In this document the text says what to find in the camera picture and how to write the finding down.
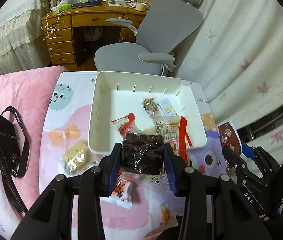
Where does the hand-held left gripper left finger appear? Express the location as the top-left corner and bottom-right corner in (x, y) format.
(23, 142), (123, 240)

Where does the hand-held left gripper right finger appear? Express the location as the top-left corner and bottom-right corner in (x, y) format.
(163, 142), (272, 240)

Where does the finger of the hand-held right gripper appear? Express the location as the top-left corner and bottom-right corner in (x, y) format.
(223, 146), (267, 188)
(240, 140), (280, 178)

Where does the dark red floral snack packet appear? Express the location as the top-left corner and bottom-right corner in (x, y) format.
(218, 120), (242, 170)

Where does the red white snack packet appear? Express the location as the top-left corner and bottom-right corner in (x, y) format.
(110, 170), (142, 208)

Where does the red cookies packet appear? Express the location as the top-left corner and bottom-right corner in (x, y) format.
(110, 114), (193, 175)

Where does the crumbly cake packet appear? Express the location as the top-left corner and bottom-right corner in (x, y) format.
(59, 140), (92, 175)

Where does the small yellow snack packet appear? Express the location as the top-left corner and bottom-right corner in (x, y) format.
(159, 202), (172, 227)

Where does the blue yellow oat bar packet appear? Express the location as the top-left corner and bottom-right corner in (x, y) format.
(156, 98), (177, 117)

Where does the nut bar packet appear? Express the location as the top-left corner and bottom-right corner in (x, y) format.
(142, 96), (160, 117)

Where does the white storage box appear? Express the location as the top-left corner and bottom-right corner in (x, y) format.
(88, 71), (208, 155)

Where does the cartoon printed table mat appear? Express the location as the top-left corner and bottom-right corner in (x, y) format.
(38, 71), (228, 238)

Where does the white floral curtain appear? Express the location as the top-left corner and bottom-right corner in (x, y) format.
(161, 0), (283, 150)

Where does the black handbag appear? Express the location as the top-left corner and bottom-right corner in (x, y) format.
(0, 106), (30, 213)

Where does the pink blanket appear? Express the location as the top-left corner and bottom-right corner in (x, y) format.
(0, 65), (69, 240)

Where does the waste bin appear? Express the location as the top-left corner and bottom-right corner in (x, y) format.
(84, 26), (103, 42)

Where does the grey office chair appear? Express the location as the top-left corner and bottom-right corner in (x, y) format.
(94, 0), (208, 77)

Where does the wooden desk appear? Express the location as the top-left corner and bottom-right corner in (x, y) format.
(41, 0), (149, 72)

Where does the yellow mug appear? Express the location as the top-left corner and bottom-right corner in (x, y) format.
(135, 2), (149, 12)

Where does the black desk pad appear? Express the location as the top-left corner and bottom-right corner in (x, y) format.
(70, 1), (103, 8)

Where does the green tissue box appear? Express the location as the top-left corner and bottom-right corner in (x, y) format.
(56, 1), (72, 13)

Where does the lace-covered cabinet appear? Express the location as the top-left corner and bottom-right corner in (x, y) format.
(0, 0), (49, 82)

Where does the white charging cable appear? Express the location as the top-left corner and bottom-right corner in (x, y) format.
(41, 1), (63, 40)

